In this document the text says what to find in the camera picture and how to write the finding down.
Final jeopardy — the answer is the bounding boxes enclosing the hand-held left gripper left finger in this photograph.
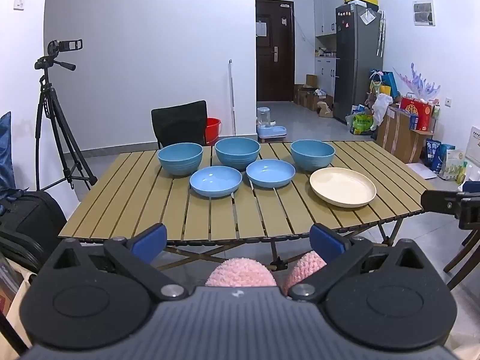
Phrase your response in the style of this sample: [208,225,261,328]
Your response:
[39,223,189,303]

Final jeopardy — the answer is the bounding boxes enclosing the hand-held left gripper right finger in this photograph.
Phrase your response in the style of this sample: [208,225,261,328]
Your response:
[287,223,439,303]

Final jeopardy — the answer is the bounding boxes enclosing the cream plate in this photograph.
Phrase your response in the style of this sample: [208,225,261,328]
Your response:
[309,167,377,208]

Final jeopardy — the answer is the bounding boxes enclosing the blue deep bowl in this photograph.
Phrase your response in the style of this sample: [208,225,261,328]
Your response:
[157,142,205,177]
[290,139,336,173]
[214,137,261,172]

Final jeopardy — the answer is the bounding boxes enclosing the blue shallow plate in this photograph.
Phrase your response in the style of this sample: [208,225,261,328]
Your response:
[245,159,296,190]
[189,166,243,198]

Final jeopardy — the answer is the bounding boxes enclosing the white green bag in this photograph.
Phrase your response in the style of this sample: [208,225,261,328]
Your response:
[444,149,468,181]

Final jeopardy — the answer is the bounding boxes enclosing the pink fuzzy slipper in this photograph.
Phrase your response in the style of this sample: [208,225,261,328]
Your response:
[283,251,327,295]
[205,257,278,288]

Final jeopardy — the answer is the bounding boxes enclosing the tan slatted folding table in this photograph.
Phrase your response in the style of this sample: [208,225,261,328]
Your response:
[58,140,437,271]

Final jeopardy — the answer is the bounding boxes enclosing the white floor scale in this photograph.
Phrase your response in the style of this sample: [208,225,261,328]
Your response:
[406,162,438,180]

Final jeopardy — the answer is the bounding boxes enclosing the white printed board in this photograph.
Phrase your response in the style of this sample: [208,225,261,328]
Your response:
[464,125,480,170]

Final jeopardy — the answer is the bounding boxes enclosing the blue pet food bag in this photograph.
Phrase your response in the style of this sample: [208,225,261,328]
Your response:
[425,138,457,175]

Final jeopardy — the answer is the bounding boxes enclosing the large cardboard box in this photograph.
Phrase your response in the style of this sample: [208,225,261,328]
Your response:
[376,105,436,164]

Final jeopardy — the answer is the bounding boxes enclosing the red gift box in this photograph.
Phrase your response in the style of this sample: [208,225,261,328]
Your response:
[399,97,436,132]

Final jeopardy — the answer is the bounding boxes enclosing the green pet food bag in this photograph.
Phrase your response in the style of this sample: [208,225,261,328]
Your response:
[350,112,376,136]

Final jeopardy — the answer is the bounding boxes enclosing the white plastic bag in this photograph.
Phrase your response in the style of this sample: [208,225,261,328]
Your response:
[371,92,394,127]

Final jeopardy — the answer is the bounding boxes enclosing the purple paper decoration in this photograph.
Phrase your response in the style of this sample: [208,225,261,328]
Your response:
[393,62,442,100]

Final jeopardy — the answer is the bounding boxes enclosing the black fabric chair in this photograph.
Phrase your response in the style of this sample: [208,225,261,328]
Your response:
[151,100,208,150]

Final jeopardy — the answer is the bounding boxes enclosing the black bag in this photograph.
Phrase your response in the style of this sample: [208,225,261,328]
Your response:
[0,190,68,275]

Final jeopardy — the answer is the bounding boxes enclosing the red bucket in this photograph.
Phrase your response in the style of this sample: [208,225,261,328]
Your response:
[205,118,222,146]

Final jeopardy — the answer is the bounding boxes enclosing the blue pet feeder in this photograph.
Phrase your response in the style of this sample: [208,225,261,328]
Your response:
[256,107,288,143]

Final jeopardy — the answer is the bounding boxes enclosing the blue gift bag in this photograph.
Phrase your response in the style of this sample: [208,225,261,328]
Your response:
[369,69,398,98]

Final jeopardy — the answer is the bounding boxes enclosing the pile of small cardboard boxes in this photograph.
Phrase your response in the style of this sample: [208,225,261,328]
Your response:
[293,74,335,112]

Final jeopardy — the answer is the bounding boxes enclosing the beige tote bag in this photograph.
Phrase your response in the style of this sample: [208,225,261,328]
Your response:
[5,269,39,349]

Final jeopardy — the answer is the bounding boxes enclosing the flat mop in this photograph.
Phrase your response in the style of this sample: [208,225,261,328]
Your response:
[228,59,238,136]

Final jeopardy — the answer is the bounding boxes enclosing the white base cabinet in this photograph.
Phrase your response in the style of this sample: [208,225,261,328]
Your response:
[314,57,340,98]

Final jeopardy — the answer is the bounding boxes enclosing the grey refrigerator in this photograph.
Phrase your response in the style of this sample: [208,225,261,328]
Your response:
[334,2,384,125]

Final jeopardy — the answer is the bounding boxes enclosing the black tripod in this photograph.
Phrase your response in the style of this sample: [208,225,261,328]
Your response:
[34,56,98,193]

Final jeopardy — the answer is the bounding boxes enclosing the dark brown door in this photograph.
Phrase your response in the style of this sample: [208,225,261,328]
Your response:
[256,0,295,102]

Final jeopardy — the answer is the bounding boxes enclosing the white wall panel box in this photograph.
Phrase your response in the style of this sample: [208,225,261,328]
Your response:
[412,0,437,27]

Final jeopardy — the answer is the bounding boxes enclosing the black camcorder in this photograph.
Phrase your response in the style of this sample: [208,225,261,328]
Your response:
[47,39,83,56]

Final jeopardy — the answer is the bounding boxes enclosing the white wall cabinet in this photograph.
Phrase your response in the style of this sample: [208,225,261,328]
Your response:
[313,0,361,38]

